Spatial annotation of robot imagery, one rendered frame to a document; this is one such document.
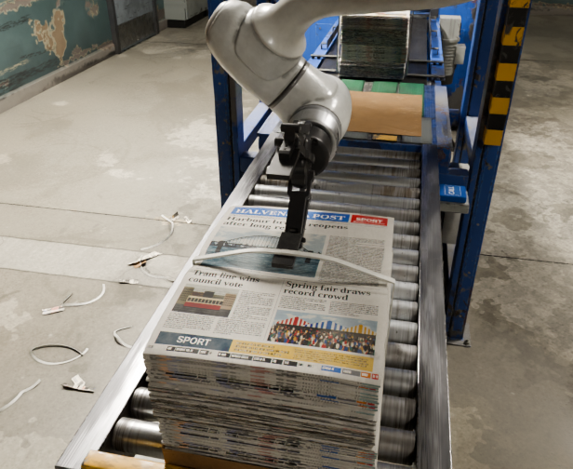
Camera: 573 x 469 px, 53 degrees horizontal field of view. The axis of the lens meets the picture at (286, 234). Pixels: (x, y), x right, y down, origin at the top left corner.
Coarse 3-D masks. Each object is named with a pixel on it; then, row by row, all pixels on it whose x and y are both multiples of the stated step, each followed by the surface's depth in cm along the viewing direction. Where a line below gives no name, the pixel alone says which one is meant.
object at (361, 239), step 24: (240, 216) 95; (264, 216) 95; (312, 216) 95; (336, 216) 95; (360, 216) 95; (216, 240) 88; (240, 240) 88; (264, 240) 88; (312, 240) 88; (336, 240) 88; (360, 240) 87; (384, 240) 87; (360, 264) 82; (384, 264) 82
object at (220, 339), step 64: (192, 320) 72; (256, 320) 72; (320, 320) 71; (384, 320) 71; (192, 384) 70; (256, 384) 67; (320, 384) 65; (192, 448) 75; (256, 448) 73; (320, 448) 70
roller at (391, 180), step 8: (320, 176) 165; (328, 176) 164; (336, 176) 164; (344, 176) 164; (352, 176) 164; (360, 176) 163; (368, 176) 163; (376, 176) 163; (384, 176) 163; (392, 176) 163; (384, 184) 162; (392, 184) 161; (400, 184) 161; (408, 184) 160; (416, 184) 160
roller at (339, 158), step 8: (336, 160) 175; (344, 160) 175; (352, 160) 174; (360, 160) 174; (368, 160) 174; (376, 160) 173; (384, 160) 173; (392, 160) 173; (400, 160) 173; (408, 160) 172; (416, 160) 173; (416, 168) 171
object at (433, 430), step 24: (432, 168) 167; (432, 192) 154; (432, 216) 143; (432, 240) 133; (432, 264) 124; (432, 288) 116; (432, 312) 110; (432, 336) 104; (432, 360) 98; (432, 384) 94; (432, 408) 89; (432, 432) 85; (432, 456) 82
